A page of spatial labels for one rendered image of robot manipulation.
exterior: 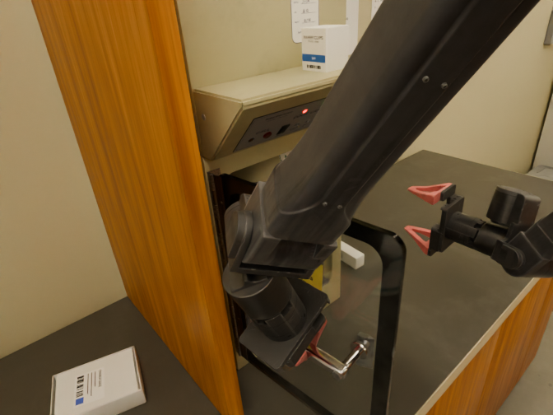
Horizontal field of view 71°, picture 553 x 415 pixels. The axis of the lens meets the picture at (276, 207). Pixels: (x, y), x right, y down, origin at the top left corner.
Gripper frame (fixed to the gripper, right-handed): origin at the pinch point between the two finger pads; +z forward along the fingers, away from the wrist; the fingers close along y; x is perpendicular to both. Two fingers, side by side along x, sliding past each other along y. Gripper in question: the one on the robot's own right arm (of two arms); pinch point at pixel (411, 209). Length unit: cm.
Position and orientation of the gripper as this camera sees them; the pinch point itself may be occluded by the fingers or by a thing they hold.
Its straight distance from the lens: 86.3
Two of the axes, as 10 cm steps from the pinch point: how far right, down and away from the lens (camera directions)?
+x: -7.6, 4.0, -5.2
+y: -1.0, -8.6, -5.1
